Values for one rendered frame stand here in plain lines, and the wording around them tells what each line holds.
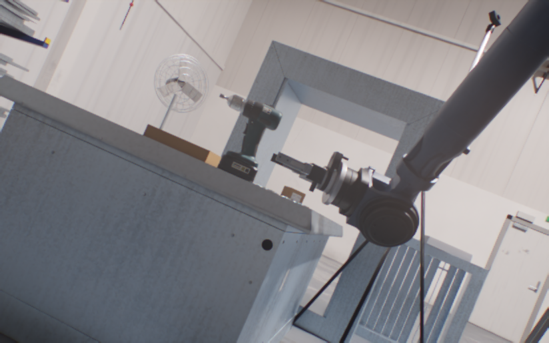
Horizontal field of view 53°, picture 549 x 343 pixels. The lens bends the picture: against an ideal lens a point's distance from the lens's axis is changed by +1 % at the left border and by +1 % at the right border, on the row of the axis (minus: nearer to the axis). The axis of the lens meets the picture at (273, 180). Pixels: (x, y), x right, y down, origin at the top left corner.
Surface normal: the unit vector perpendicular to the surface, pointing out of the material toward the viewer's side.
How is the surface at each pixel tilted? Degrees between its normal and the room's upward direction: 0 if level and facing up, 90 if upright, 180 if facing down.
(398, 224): 126
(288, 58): 90
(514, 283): 90
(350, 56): 90
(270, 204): 67
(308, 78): 90
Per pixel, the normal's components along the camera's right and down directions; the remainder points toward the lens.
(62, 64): 0.89, 0.38
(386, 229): -0.15, 0.55
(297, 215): 0.00, -0.45
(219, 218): -0.17, -0.11
